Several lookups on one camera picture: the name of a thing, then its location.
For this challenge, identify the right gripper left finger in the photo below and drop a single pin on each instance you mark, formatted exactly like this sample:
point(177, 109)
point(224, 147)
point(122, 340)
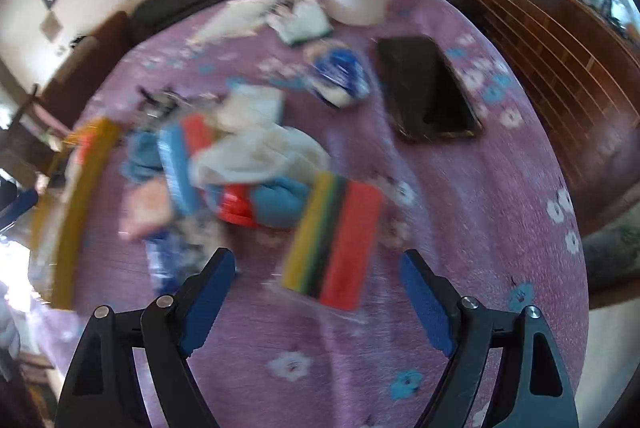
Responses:
point(101, 387)

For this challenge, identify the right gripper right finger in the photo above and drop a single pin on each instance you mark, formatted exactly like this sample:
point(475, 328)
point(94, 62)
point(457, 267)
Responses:
point(532, 388)

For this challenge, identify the blue floral tissue pack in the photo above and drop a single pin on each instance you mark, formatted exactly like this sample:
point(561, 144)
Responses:
point(182, 249)

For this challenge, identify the pink tissue pack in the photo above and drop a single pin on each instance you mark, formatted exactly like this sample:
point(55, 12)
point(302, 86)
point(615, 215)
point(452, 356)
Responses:
point(146, 209)

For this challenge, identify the small blue cloth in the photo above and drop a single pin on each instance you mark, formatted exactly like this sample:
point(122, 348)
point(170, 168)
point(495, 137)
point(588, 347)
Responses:
point(142, 161)

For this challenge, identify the yellow red sponge pack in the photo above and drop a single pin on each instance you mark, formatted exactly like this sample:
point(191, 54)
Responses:
point(330, 253)

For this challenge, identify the blue cloth with red bag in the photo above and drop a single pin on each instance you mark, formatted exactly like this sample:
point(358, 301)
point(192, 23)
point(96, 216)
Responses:
point(276, 204)

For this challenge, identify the blue red sponge pack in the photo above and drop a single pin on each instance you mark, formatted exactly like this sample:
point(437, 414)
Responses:
point(178, 141)

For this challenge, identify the white towel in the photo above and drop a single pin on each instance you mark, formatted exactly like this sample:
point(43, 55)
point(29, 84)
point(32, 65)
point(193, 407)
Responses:
point(259, 156)

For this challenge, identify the white tissue pack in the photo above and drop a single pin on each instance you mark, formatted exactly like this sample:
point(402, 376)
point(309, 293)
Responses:
point(250, 107)

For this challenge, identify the yellow edged cardboard tray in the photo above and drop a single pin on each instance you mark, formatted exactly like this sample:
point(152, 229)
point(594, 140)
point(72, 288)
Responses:
point(60, 216)

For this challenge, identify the brown armchair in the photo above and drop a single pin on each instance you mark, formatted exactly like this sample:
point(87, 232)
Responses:
point(81, 75)

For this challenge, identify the black smartphone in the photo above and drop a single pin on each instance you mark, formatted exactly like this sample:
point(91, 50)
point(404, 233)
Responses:
point(424, 97)

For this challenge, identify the purple floral tablecloth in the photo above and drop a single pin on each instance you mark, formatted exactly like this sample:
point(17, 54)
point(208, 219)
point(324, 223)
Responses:
point(492, 214)

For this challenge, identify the wooden sideboard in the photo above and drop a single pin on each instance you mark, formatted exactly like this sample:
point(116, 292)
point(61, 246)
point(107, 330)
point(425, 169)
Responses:
point(583, 82)

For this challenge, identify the blue white tissue bag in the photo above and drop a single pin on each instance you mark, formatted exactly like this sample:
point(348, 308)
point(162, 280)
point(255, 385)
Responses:
point(337, 76)

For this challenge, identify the white paper booklet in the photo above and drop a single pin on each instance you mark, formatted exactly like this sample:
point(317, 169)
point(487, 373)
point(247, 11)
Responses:
point(237, 18)

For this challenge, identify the white work glove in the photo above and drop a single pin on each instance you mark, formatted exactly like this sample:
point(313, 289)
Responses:
point(298, 21)

